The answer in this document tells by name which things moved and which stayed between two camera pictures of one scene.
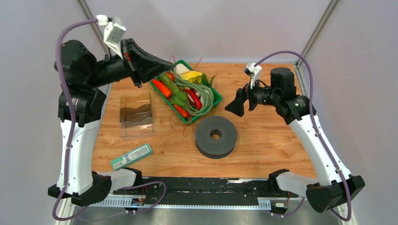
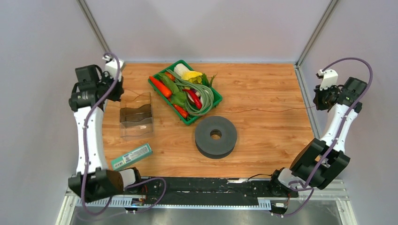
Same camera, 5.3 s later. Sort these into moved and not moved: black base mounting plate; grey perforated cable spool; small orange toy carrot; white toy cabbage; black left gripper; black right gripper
Moved: black right gripper; black left gripper
Not moved: grey perforated cable spool; white toy cabbage; black base mounting plate; small orange toy carrot
